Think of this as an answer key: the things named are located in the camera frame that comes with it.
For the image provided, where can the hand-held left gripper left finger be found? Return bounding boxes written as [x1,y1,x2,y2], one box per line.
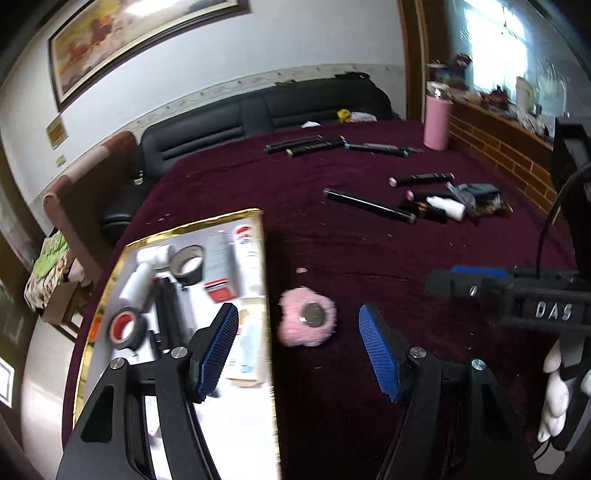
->
[55,302,241,480]

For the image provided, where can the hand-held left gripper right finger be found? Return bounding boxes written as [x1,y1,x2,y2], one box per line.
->
[359,304,539,480]

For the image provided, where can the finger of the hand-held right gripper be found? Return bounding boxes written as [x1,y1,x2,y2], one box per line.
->
[450,265,514,280]
[425,270,497,302]

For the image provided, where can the pink fluffy puff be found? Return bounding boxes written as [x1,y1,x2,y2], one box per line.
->
[277,286,337,347]

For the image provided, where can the gold rimmed box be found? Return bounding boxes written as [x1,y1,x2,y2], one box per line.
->
[74,209,282,480]

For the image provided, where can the black tape roll orange core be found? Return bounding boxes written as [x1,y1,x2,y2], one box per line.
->
[107,307,149,352]

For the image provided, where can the white pill bottle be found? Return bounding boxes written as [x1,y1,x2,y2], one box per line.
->
[119,246,175,308]

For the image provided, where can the person's right hand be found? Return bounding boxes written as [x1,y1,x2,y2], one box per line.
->
[537,339,591,442]

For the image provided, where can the white medicine box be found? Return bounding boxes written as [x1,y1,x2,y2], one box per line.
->
[226,298,271,385]

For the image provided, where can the dark grey marker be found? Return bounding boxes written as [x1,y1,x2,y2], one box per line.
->
[154,277,195,352]

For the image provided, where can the red white small box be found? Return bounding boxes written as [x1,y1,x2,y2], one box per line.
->
[203,277,238,304]

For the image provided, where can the small white bottle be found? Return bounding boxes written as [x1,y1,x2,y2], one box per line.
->
[426,196,467,221]

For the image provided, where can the thick black marker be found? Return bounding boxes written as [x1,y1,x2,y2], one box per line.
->
[413,203,448,224]

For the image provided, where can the dark foil bag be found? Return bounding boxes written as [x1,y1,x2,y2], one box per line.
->
[445,181,513,217]

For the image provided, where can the white tube red blue logo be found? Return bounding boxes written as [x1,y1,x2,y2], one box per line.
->
[232,222,264,297]

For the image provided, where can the grey box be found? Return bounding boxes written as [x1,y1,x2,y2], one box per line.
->
[205,231,237,282]

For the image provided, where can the grey tape roll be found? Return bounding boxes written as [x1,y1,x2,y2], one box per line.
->
[167,244,206,285]

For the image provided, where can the long black marker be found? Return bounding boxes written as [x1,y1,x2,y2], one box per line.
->
[389,172,456,187]

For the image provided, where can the large black marker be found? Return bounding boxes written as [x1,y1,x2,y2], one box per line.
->
[323,187,417,225]

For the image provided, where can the brick ledge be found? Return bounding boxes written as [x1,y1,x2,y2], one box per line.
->
[447,98,579,219]

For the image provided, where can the pink bottle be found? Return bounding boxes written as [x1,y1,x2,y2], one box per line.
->
[424,82,456,151]

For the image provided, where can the teal capped pen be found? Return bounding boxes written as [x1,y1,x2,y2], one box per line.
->
[344,143,410,158]

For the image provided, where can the cardboard box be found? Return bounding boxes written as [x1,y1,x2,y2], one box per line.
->
[41,278,94,329]

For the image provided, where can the green patterned cloth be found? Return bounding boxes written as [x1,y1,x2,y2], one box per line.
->
[24,230,71,311]

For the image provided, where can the brown armchair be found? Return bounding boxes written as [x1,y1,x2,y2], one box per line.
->
[43,130,140,288]

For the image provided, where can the window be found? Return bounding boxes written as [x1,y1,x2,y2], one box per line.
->
[442,0,575,117]

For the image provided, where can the black leather sofa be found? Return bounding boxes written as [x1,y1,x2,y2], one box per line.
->
[102,78,394,241]

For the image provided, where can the framed painting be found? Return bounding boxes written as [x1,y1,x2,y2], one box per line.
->
[48,0,252,112]

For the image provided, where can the black cable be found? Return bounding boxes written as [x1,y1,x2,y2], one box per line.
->
[536,162,591,280]

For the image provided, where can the gold wall plaque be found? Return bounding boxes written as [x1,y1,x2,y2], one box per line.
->
[45,114,69,150]

